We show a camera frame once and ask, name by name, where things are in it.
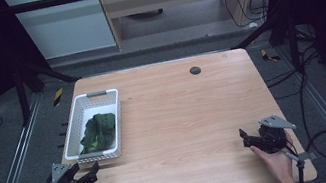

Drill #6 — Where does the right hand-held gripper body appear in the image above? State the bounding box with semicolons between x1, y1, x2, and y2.
254;110;301;156

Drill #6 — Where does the person's right hand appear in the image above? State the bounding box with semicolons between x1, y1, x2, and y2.
248;131;301;183

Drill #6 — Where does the green leafy vegetable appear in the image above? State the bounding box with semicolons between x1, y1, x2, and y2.
73;110;122;156

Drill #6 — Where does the white plastic basket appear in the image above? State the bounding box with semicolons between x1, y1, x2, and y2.
54;86;131;167

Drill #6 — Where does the yellow black striped tape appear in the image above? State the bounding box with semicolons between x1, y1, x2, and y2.
50;86;67;108
259;46;282;65

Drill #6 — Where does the black metal stand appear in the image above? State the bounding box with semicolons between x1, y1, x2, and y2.
227;10;305;83
9;50;89;129

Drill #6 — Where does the white cabinet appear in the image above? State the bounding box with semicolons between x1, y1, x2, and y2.
3;0;118;67

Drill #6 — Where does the right hand-held gripper cable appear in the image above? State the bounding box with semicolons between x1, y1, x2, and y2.
282;140;323;183

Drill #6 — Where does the long black looped floor cable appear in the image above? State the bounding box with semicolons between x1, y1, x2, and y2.
260;40;326;183

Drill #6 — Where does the grey table cable grommet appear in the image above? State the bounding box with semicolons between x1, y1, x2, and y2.
188;65;202;77

